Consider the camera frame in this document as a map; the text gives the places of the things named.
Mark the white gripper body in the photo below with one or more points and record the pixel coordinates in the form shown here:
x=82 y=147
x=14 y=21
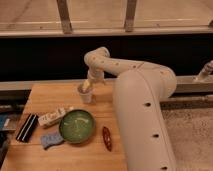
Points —
x=95 y=75

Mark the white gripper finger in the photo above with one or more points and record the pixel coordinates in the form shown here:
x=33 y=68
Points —
x=100 y=81
x=86 y=85

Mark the white ceramic cup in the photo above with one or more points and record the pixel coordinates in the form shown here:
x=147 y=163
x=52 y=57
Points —
x=86 y=96

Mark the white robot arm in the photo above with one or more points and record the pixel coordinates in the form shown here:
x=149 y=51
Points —
x=139 y=88

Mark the green round bowl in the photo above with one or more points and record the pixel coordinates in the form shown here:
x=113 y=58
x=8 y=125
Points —
x=77 y=126

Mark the red brown elongated object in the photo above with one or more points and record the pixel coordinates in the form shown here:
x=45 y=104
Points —
x=107 y=138

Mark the white packaged item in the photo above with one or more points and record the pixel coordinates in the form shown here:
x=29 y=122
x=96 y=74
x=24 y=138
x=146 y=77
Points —
x=52 y=118

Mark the black rectangular box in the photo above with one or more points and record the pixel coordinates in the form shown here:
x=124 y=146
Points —
x=27 y=128

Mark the blue sponge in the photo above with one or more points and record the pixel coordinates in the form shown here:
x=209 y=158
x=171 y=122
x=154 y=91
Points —
x=51 y=139

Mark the left metal window post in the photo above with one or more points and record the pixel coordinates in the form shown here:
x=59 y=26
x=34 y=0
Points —
x=64 y=16

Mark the metal window post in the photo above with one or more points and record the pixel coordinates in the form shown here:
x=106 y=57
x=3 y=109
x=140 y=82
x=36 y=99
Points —
x=130 y=15
x=64 y=16

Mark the right metal window post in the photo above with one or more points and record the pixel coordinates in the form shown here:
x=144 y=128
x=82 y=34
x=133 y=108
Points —
x=130 y=15

